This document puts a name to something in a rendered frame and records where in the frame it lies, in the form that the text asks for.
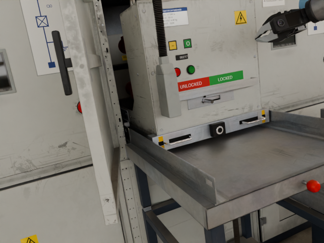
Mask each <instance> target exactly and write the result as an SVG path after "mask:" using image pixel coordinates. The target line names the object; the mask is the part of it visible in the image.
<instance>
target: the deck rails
mask: <svg viewBox="0 0 324 243"><path fill-rule="evenodd" d="M269 120H270V121H269V122H266V123H262V124H259V125H258V126H262V127H267V128H271V129H275V130H279V131H283V132H287V133H292V134H296V135H301V136H305V137H309V138H314V139H318V140H322V141H324V118H319V117H313V116H306V115H300V114H294V113H287V112H281V111H275V110H269ZM129 131H130V136H131V144H132V145H134V146H135V147H136V148H138V149H139V150H140V151H142V152H143V153H145V154H146V155H147V156H149V157H150V158H151V159H153V160H154V161H155V162H156V163H158V164H159V165H160V166H162V167H163V168H164V169H166V170H167V171H169V172H170V173H171V174H173V175H174V176H175V177H177V178H178V179H179V180H181V181H182V182H184V183H185V184H186V185H188V186H189V187H190V188H192V189H193V190H194V191H196V192H197V193H198V194H200V195H201V196H203V197H204V198H205V199H207V200H208V201H209V202H210V203H212V204H213V205H214V206H216V205H219V204H221V203H224V202H227V201H229V199H228V198H226V197H225V196H223V195H222V194H220V193H219V192H217V191H216V181H215V178H214V177H212V176H211V175H209V174H207V173H206V172H204V171H202V170H200V169H199V168H197V167H195V166H194V165H192V164H190V163H188V162H187V161H185V160H183V159H182V158H180V157H178V156H176V155H175V154H173V153H171V152H169V151H168V150H166V149H164V148H163V147H161V146H159V145H158V144H156V143H154V142H152V141H151V140H149V139H147V138H146V137H144V136H142V135H141V134H139V133H137V132H135V131H134V130H132V129H130V128H129ZM207 179H208V180H210V181H211V182H212V186H211V185H209V184H208V183H207Z"/></svg>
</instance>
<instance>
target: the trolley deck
mask: <svg viewBox="0 0 324 243"><path fill-rule="evenodd" d="M125 149H126V154H127V157H128V158H129V159H130V160H131V161H132V162H133V163H134V164H136V165H137V166H138V167H139V168H140V169H141V170H142V171H143V172H144V173H145V174H147V175H148V176H149V177H150V178H151V179H152V180H153V181H154V182H155V183H156V184H157V185H159V186H160V187H161V188H162V189H163V190H164V191H165V192H166V193H167V194H168V195H169V196H171V197H172V198H173V199H174V200H175V201H176V202H177V203H178V204H179V205H180V206H181V207H183V208H184V209H185V210H186V211H187V212H188V213H189V214H190V215H191V216H192V217H193V218H195V219H196V220H197V221H198V222H199V223H200V224H201V225H202V226H203V227H204V228H206V229H207V230H211V229H214V228H216V227H218V226H221V225H223V224H226V223H228V222H231V221H233V220H235V219H238V218H240V217H242V216H245V215H247V214H250V213H252V212H255V211H257V210H259V209H262V208H264V207H267V206H269V205H272V204H274V203H277V202H279V201H281V200H284V199H286V198H289V197H291V196H294V195H296V194H298V193H301V192H303V191H306V190H308V189H307V186H306V185H305V184H303V183H302V181H303V180H304V181H307V182H308V181H310V180H312V179H313V180H316V181H318V182H319V183H320V184H322V183H324V141H322V140H318V139H314V138H309V137H305V136H301V135H296V134H292V133H287V132H283V131H279V130H275V129H271V128H267V127H262V126H258V125H255V126H251V127H248V128H244V129H241V130H237V131H234V132H230V133H227V134H224V135H220V136H216V137H211V138H208V139H205V140H201V141H197V142H194V143H190V144H186V145H183V146H179V147H176V148H172V149H168V151H169V152H171V153H173V154H175V155H176V156H178V157H180V158H182V159H183V160H185V161H187V162H188V163H190V164H192V165H194V166H195V167H197V168H199V169H200V170H202V171H204V172H206V173H207V174H209V175H211V176H212V177H214V178H215V181H216V191H217V192H219V193H220V194H222V195H223V196H225V197H226V198H228V199H229V201H227V202H224V203H221V204H219V205H216V206H214V205H213V204H212V203H210V202H209V201H208V200H207V199H205V198H204V197H203V196H201V195H200V194H198V193H197V192H196V191H194V190H193V189H192V188H190V187H189V186H188V185H186V184H185V183H184V182H182V181H181V180H179V179H178V178H177V177H175V176H174V175H173V174H171V173H170V172H169V171H167V170H166V169H164V168H163V167H162V166H160V165H159V164H158V163H156V162H155V161H154V160H153V159H151V158H150V157H149V156H147V155H146V154H145V153H143V152H142V151H140V150H139V149H138V148H136V147H135V146H134V145H132V144H131V143H130V144H127V145H126V144H125Z"/></svg>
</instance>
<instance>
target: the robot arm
mask: <svg viewBox="0 0 324 243"><path fill-rule="evenodd" d="M323 20H324V0H299V9H291V10H289V11H284V13H281V12H278V13H276V14H273V15H271V16H270V17H269V18H268V19H267V20H266V21H265V22H264V24H263V25H262V27H261V28H260V29H259V31H258V32H257V34H256V36H255V41H258V42H281V41H284V40H285V39H286V38H288V37H289V36H293V35H295V34H298V33H300V32H302V31H304V30H306V29H307V26H306V24H307V23H309V22H311V21H312V22H313V23H317V22H319V21H323ZM304 27H305V28H304ZM269 30H272V32H270V33H269V35H266V36H263V37H260V36H261V35H262V34H265V33H266V32H267V31H269Z"/></svg>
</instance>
